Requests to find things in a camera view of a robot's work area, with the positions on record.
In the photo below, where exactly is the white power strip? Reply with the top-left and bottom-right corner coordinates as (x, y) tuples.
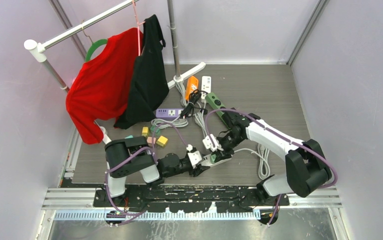
(200, 152), (233, 169)
(201, 76), (212, 101)

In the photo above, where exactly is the green adapter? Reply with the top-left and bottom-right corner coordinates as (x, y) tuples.
(210, 154), (217, 164)
(150, 125), (161, 137)

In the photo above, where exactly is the green power strip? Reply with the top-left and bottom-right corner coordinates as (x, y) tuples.
(205, 92), (229, 127)

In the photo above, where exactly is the pink plug adapter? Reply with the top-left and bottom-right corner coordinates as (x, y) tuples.
(147, 136), (157, 146)

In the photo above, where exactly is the yellow plug adapter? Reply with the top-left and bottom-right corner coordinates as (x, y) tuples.
(141, 126), (150, 138)

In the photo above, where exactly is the purple power strip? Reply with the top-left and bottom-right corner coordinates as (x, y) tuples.
(155, 108), (183, 121)

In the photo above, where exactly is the orange power strip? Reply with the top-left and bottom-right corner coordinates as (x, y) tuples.
(184, 75), (199, 101)

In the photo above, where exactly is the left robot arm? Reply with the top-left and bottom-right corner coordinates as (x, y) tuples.
(103, 135), (210, 207)

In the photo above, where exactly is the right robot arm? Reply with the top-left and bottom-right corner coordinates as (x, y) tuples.
(207, 108), (338, 206)

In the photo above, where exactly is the black garment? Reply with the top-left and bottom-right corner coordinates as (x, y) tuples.
(113, 14), (170, 130)

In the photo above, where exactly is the red t-shirt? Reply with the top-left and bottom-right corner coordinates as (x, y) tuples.
(65, 27), (143, 145)

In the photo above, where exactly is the green clothes hanger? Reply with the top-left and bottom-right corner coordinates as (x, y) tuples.
(84, 38), (108, 63)

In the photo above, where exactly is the pink clothes hanger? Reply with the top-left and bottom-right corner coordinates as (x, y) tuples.
(131, 0), (145, 56)

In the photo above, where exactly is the metal clothes rack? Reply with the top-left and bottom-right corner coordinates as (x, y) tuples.
(24, 0), (205, 142)

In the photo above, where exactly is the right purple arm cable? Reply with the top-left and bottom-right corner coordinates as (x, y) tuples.
(204, 108), (339, 226)

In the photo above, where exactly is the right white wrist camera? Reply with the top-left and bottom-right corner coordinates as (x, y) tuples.
(202, 134), (219, 152)

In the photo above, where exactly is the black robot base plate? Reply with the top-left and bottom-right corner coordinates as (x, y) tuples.
(112, 184), (290, 213)

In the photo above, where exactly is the near strip grey cord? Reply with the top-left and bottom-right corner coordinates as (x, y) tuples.
(194, 99), (211, 138)

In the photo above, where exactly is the far strip grey cord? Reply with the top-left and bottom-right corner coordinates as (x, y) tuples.
(232, 143), (272, 181)

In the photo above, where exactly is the black power cord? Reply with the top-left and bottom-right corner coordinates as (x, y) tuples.
(179, 89), (203, 119)

